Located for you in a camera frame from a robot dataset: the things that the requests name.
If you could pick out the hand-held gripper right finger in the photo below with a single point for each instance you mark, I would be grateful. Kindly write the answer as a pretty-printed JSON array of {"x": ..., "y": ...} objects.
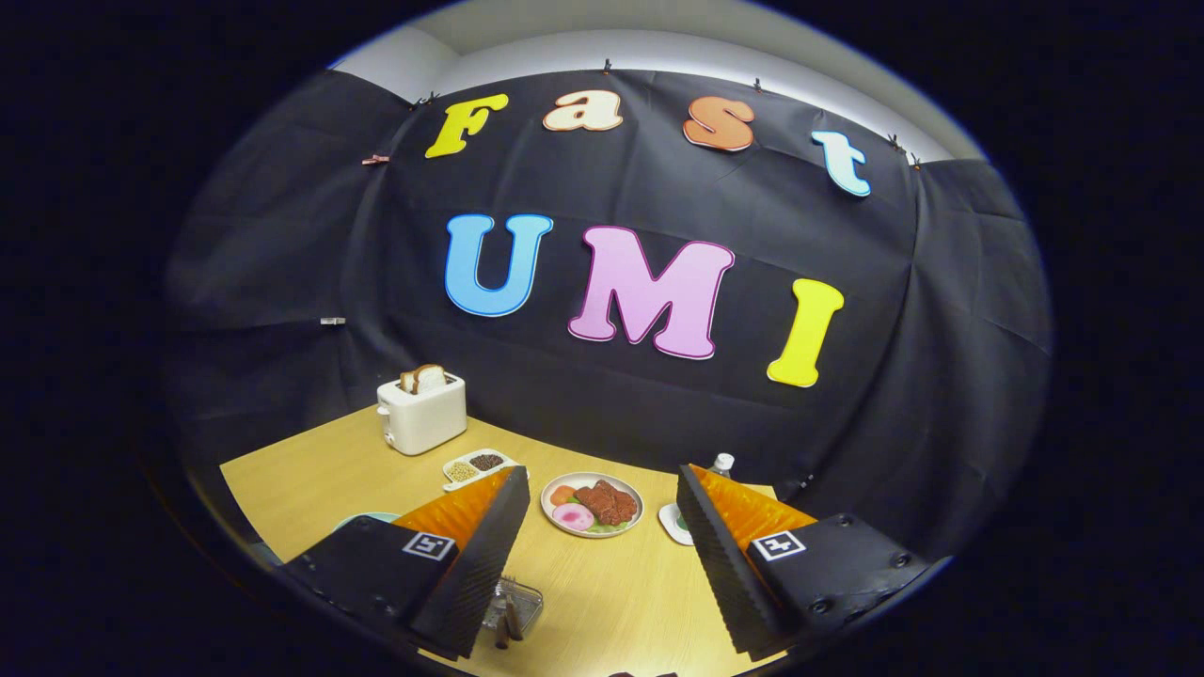
[{"x": 724, "y": 574}]

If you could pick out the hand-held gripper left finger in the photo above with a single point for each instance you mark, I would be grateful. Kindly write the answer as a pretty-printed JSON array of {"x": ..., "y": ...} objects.
[{"x": 480, "y": 578}]

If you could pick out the white divided dish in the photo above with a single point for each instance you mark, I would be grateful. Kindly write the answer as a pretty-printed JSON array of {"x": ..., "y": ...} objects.
[{"x": 450, "y": 485}]

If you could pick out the yellow beans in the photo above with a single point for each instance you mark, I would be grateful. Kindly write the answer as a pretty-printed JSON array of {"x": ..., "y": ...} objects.
[{"x": 460, "y": 471}]

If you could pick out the pink round slice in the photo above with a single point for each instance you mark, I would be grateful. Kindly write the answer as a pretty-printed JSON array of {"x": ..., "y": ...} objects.
[{"x": 574, "y": 517}]

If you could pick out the dark brown beans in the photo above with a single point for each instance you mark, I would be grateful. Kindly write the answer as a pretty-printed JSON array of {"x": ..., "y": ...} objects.
[{"x": 485, "y": 462}]

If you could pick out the orange carrot piece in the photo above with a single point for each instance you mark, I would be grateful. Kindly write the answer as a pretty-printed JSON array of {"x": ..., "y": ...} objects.
[{"x": 562, "y": 495}]

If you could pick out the pale green round plate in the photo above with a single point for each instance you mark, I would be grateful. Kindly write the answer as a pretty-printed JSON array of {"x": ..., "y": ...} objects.
[{"x": 372, "y": 516}]

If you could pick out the green lettuce leaf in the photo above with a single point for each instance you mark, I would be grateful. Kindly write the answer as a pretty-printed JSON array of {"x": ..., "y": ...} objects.
[{"x": 607, "y": 527}]

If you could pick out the white oval food plate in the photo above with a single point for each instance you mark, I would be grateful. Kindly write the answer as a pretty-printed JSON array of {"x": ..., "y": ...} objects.
[{"x": 564, "y": 480}]

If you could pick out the brown meat piece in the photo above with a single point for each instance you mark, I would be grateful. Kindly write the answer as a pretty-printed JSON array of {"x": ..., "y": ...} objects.
[{"x": 607, "y": 502}]

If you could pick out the white toaster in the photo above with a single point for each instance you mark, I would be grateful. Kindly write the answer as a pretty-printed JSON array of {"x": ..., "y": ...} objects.
[{"x": 428, "y": 423}]

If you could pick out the bread slice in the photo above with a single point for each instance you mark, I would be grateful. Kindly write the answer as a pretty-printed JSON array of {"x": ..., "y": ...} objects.
[
  {"x": 409, "y": 380},
  {"x": 430, "y": 377}
]

